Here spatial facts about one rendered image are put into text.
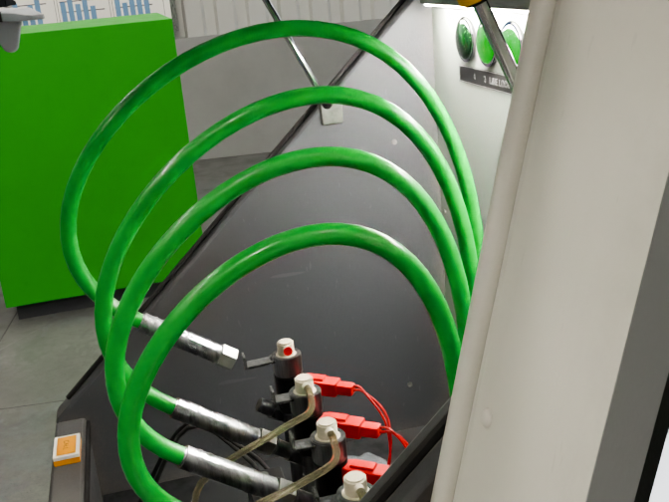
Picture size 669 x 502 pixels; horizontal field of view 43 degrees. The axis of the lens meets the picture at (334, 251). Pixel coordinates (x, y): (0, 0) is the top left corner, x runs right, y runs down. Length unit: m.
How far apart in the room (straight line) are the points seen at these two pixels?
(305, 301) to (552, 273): 0.79
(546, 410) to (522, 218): 0.09
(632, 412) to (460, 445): 0.16
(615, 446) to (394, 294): 0.87
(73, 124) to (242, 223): 3.00
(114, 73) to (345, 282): 2.98
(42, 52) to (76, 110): 0.28
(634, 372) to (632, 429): 0.02
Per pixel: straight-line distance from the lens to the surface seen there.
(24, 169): 4.10
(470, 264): 0.75
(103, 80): 4.03
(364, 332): 1.18
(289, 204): 1.10
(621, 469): 0.33
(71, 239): 0.76
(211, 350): 0.80
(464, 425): 0.46
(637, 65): 0.34
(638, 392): 0.32
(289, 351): 0.81
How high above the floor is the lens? 1.48
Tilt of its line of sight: 19 degrees down
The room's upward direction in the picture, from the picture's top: 5 degrees counter-clockwise
